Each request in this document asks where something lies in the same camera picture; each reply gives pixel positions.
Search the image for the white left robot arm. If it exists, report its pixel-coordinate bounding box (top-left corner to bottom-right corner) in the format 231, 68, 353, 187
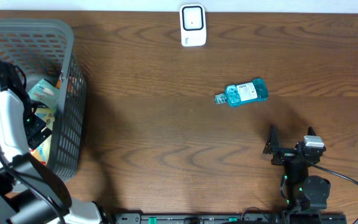
0, 61, 109, 223

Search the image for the white barcode scanner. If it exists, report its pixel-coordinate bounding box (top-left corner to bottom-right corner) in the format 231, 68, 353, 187
179, 4, 207, 47

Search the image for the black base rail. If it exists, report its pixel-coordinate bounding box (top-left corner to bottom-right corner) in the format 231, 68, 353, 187
107, 213, 347, 224

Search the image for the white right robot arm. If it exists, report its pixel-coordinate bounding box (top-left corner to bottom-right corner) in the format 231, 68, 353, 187
263, 126, 331, 212

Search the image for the yellow snack bag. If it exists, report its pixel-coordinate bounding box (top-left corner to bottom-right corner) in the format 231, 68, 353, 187
30, 108, 55, 166

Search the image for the light blue wipes pack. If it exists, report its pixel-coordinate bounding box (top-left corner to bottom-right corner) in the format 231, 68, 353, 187
28, 79, 60, 110

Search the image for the teal mouthwash bottle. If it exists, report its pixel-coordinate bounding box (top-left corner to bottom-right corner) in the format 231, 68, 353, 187
214, 78, 269, 107

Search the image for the grey plastic shopping basket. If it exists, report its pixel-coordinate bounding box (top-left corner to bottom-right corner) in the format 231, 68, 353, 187
0, 18, 87, 182

